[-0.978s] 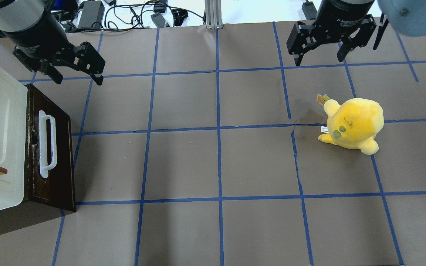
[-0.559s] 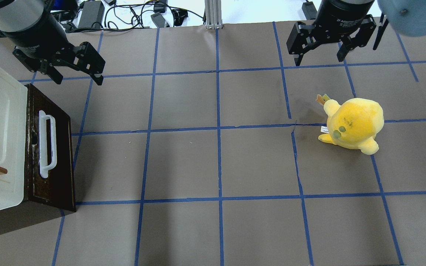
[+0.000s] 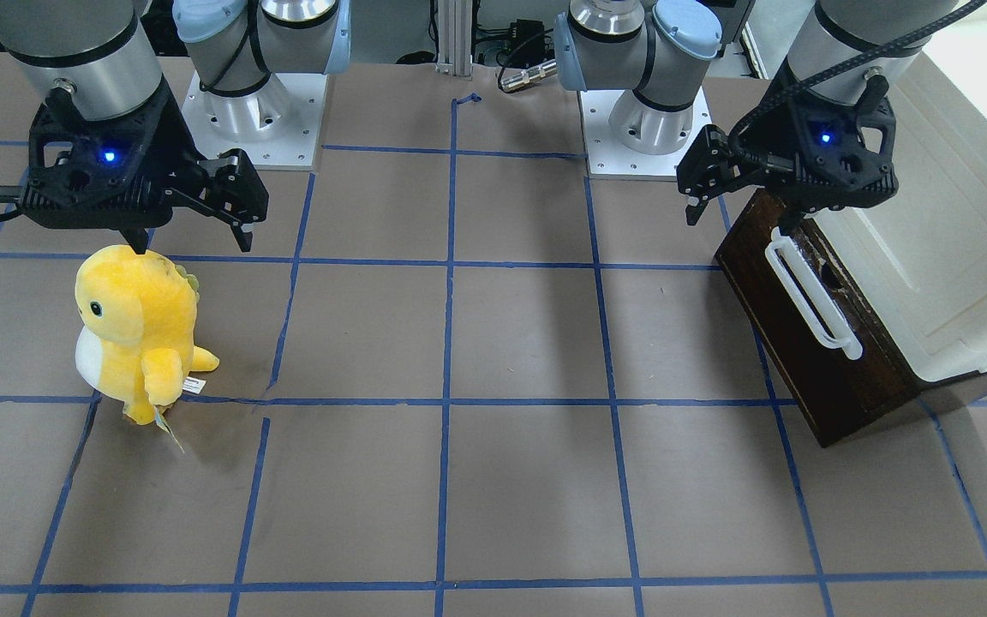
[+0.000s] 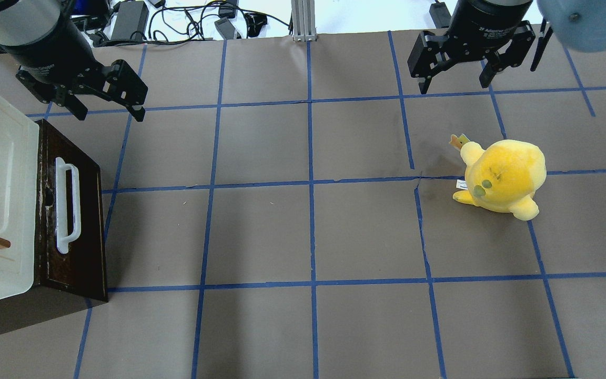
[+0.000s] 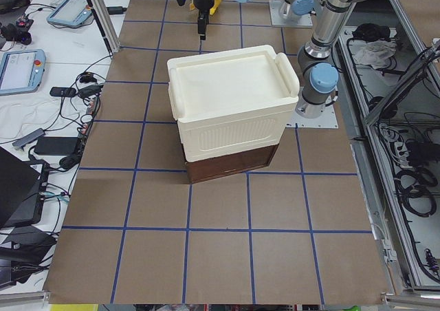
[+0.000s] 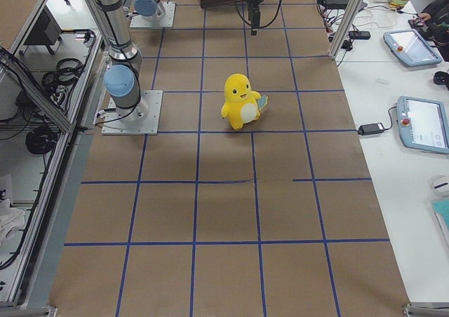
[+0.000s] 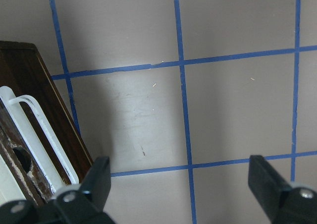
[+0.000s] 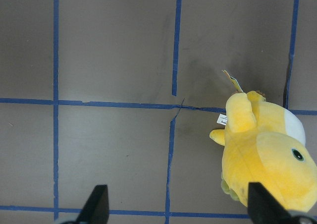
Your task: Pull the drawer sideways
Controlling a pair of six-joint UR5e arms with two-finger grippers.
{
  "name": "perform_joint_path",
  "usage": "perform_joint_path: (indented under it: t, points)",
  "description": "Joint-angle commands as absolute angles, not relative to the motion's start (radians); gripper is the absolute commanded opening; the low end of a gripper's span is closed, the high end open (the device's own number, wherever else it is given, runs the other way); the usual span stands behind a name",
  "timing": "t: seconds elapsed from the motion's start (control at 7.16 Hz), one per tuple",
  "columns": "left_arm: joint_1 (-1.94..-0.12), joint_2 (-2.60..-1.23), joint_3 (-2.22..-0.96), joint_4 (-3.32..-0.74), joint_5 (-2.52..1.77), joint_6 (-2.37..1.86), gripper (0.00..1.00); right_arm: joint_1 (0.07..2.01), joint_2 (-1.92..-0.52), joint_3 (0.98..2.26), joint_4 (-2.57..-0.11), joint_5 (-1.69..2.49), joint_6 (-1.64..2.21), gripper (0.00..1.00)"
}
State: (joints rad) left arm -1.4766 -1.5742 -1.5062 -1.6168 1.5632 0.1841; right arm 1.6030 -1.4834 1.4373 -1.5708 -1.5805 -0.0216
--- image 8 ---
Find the yellow plush dinosaur toy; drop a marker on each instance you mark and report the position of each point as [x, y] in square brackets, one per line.
[266, 143]

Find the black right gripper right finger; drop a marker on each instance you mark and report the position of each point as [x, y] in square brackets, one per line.
[263, 208]

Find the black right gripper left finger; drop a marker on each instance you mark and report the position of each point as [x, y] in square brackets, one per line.
[96, 208]

